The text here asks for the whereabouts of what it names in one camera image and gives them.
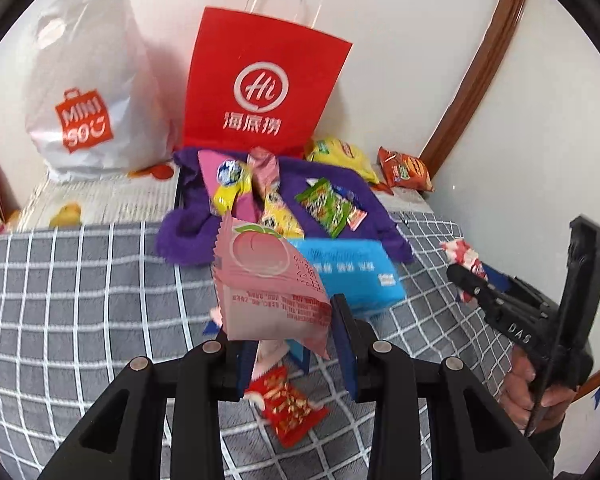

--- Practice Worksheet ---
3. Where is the pale pink snack packet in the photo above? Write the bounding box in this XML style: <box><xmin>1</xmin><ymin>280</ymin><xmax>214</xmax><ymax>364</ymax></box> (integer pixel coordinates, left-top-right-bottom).
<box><xmin>252</xmin><ymin>339</ymin><xmax>292</xmax><ymax>379</ymax></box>

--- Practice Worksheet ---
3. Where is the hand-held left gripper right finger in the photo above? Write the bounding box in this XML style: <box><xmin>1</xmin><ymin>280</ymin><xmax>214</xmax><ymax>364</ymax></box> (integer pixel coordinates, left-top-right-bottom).
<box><xmin>331</xmin><ymin>293</ymin><xmax>552</xmax><ymax>480</ymax></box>

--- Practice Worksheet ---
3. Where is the green snack packet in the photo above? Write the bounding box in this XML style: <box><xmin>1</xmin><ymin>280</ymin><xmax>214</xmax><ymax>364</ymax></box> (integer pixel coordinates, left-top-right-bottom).
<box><xmin>295</xmin><ymin>177</ymin><xmax>357</xmax><ymax>240</ymax></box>

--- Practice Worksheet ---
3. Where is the white plastic bag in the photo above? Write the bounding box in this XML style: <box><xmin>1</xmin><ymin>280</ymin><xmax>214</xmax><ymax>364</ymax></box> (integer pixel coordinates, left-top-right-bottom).
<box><xmin>24</xmin><ymin>0</ymin><xmax>177</xmax><ymax>184</ymax></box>

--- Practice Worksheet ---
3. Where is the red paper bag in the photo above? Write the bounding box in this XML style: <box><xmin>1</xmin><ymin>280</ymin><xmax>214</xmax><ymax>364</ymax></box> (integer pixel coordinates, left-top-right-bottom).
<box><xmin>182</xmin><ymin>0</ymin><xmax>354</xmax><ymax>159</ymax></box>

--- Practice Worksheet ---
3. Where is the purple towel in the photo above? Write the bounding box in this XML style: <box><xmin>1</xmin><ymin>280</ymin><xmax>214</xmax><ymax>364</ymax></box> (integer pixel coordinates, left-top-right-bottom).
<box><xmin>156</xmin><ymin>147</ymin><xmax>415</xmax><ymax>267</ymax></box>

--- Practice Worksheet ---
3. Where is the red gold-print snack packet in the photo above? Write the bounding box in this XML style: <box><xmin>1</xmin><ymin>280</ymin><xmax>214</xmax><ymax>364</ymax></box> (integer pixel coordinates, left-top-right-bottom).
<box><xmin>245</xmin><ymin>365</ymin><xmax>331</xmax><ymax>449</ymax></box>

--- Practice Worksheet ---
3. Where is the yellow dark-print snack packet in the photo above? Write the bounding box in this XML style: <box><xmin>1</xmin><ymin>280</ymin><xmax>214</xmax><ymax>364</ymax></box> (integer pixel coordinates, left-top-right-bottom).
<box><xmin>259</xmin><ymin>187</ymin><xmax>307</xmax><ymax>240</ymax></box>

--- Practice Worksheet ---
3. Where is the grey checked cloth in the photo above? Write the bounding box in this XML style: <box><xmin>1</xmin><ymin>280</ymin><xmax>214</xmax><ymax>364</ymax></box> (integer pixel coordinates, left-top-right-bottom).
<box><xmin>0</xmin><ymin>210</ymin><xmax>531</xmax><ymax>480</ymax></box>

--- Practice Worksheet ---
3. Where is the red white candy packet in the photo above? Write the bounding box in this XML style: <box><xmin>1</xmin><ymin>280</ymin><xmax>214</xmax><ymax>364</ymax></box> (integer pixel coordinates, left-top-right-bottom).
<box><xmin>439</xmin><ymin>238</ymin><xmax>490</xmax><ymax>282</ymax></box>

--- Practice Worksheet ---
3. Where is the blue cardboard box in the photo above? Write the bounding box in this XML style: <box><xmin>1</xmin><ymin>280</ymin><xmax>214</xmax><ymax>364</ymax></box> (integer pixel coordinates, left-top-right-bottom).
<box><xmin>284</xmin><ymin>238</ymin><xmax>407</xmax><ymax>376</ymax></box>

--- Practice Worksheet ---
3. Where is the white bird-print sheet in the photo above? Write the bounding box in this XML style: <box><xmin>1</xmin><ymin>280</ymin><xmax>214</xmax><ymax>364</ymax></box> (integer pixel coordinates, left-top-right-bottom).
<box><xmin>10</xmin><ymin>162</ymin><xmax>433</xmax><ymax>234</ymax></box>

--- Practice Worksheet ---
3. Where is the pink peach-print snack packet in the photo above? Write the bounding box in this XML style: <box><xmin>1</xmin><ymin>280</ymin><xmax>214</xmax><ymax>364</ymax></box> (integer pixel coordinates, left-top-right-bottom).
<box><xmin>212</xmin><ymin>210</ymin><xmax>334</xmax><ymax>360</ymax></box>

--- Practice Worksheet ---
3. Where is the person's right hand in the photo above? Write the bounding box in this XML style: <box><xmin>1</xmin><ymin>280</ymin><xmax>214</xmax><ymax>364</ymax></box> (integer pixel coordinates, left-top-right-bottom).
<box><xmin>499</xmin><ymin>344</ymin><xmax>579</xmax><ymax>433</ymax></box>

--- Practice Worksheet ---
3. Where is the pink foil snack packet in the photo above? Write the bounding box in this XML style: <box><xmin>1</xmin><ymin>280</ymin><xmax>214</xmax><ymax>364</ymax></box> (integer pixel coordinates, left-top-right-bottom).
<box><xmin>246</xmin><ymin>147</ymin><xmax>282</xmax><ymax>202</ymax></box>

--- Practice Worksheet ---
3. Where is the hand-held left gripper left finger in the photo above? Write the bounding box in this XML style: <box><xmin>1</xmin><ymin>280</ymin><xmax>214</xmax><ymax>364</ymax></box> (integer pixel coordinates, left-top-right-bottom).
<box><xmin>40</xmin><ymin>329</ymin><xmax>246</xmax><ymax>480</ymax></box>

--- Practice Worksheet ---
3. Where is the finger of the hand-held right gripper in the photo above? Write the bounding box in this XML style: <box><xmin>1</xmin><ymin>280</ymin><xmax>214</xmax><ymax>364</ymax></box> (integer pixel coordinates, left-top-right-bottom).
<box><xmin>485</xmin><ymin>269</ymin><xmax>547</xmax><ymax>307</ymax></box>
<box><xmin>446</xmin><ymin>263</ymin><xmax>506</xmax><ymax>313</ymax></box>

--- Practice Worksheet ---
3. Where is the orange red snack packet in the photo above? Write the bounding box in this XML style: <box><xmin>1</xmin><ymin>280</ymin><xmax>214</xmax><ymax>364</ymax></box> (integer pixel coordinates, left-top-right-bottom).
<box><xmin>377</xmin><ymin>146</ymin><xmax>434</xmax><ymax>192</ymax></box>

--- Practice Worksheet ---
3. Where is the pink yellow snack packet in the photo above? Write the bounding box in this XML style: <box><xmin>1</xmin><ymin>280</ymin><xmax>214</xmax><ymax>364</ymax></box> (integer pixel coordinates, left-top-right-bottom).
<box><xmin>197</xmin><ymin>150</ymin><xmax>262</xmax><ymax>224</ymax></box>

